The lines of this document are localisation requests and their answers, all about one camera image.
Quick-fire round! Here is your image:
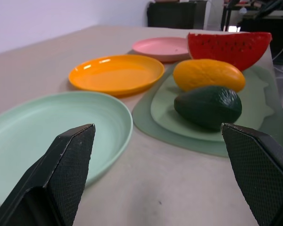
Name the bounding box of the yellow mango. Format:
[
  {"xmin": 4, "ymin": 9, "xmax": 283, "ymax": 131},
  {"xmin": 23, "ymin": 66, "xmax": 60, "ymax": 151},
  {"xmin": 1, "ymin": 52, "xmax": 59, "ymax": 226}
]
[{"xmin": 173, "ymin": 59, "xmax": 246, "ymax": 93}]

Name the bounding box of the dark green avocado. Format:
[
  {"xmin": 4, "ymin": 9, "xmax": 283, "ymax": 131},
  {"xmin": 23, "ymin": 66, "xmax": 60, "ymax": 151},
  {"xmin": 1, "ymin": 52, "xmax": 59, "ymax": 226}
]
[{"xmin": 174, "ymin": 85, "xmax": 243, "ymax": 130}]

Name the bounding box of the red watermelon slice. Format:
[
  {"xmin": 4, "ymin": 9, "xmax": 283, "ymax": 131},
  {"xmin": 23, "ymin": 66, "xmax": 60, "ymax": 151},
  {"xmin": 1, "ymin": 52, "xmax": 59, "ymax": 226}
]
[{"xmin": 187, "ymin": 32, "xmax": 273, "ymax": 72}]

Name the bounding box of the light green round plate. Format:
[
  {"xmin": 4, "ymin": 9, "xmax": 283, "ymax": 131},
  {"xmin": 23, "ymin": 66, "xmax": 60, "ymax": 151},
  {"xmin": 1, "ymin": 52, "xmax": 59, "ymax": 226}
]
[{"xmin": 0, "ymin": 91, "xmax": 133, "ymax": 206}]

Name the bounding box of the black metal frame table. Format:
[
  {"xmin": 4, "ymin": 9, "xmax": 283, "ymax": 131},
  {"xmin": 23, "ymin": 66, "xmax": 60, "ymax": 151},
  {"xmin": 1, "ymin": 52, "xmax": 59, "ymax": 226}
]
[{"xmin": 221, "ymin": 0, "xmax": 283, "ymax": 62}]

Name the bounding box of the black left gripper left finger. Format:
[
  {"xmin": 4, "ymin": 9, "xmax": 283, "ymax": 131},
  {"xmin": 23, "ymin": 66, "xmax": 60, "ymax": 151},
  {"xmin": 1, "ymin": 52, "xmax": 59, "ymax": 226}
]
[{"xmin": 0, "ymin": 123, "xmax": 96, "ymax": 226}]

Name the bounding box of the pink round plate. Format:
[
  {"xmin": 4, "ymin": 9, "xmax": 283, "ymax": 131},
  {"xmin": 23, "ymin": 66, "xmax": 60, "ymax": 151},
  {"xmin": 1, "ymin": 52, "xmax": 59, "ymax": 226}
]
[{"xmin": 132, "ymin": 37, "xmax": 191, "ymax": 63}]

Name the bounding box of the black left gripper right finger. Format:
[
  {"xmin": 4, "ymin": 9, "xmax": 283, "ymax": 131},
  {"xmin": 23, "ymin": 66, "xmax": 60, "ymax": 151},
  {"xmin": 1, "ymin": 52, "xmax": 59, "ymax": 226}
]
[{"xmin": 220, "ymin": 122, "xmax": 283, "ymax": 226}]

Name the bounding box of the orange round plate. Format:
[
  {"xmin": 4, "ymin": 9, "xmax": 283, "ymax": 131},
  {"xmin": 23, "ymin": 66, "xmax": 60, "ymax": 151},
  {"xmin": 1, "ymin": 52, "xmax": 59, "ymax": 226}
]
[{"xmin": 68, "ymin": 54, "xmax": 165, "ymax": 97}]

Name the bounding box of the green fish-shaped tray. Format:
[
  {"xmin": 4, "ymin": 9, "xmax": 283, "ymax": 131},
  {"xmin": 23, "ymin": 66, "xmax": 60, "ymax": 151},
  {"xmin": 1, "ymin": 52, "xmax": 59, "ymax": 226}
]
[{"xmin": 132, "ymin": 63, "xmax": 283, "ymax": 158}]

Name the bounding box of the black cabinet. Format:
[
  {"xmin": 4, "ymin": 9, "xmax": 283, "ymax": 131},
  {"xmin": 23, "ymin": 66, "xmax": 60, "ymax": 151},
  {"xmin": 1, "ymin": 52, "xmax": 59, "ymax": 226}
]
[{"xmin": 147, "ymin": 0, "xmax": 213, "ymax": 30}]

